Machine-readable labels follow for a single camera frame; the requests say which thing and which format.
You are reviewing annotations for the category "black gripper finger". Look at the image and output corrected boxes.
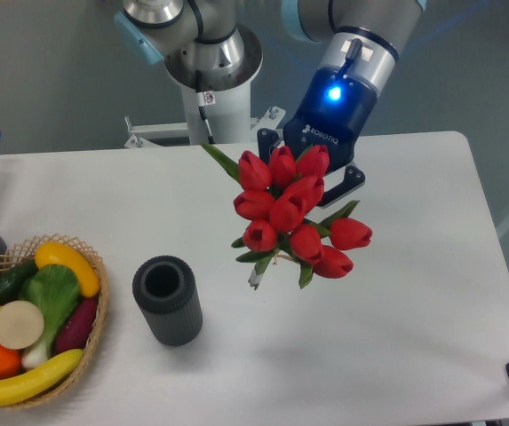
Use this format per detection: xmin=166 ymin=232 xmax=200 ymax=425
xmin=318 ymin=163 xmax=366 ymax=208
xmin=257 ymin=128 xmax=283 ymax=162

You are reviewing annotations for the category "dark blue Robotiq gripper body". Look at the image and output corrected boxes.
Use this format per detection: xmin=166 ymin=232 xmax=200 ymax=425
xmin=283 ymin=67 xmax=377 ymax=171

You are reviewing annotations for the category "red tulip bouquet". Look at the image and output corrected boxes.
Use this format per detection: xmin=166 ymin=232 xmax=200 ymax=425
xmin=203 ymin=144 xmax=373 ymax=288

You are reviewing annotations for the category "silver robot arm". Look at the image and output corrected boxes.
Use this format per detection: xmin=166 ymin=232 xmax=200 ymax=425
xmin=115 ymin=1 xmax=426 ymax=207

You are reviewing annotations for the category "dark grey ribbed vase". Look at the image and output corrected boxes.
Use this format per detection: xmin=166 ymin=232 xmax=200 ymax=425
xmin=132 ymin=255 xmax=203 ymax=347

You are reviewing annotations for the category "green bok choy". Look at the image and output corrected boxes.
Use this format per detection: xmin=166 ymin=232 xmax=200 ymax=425
xmin=19 ymin=264 xmax=80 ymax=370

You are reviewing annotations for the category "woven wicker basket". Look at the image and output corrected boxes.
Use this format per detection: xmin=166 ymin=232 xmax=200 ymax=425
xmin=0 ymin=234 xmax=108 ymax=408

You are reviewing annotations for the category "purple sweet potato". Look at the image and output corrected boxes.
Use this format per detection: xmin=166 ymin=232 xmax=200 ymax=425
xmin=54 ymin=297 xmax=98 ymax=354

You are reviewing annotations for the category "green cucumber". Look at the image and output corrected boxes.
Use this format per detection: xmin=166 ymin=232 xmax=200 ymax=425
xmin=0 ymin=259 xmax=38 ymax=306

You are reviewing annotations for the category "beige round radish slice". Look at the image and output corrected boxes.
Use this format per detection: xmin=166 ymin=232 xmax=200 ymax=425
xmin=0 ymin=300 xmax=44 ymax=350

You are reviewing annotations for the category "yellow banana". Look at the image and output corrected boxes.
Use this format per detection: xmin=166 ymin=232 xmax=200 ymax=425
xmin=0 ymin=349 xmax=84 ymax=406

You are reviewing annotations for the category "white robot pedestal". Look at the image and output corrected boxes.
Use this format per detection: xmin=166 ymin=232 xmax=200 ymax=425
xmin=180 ymin=83 xmax=251 ymax=145

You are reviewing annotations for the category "white metal base frame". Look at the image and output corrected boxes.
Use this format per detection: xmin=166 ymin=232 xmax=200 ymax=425
xmin=123 ymin=106 xmax=286 ymax=149

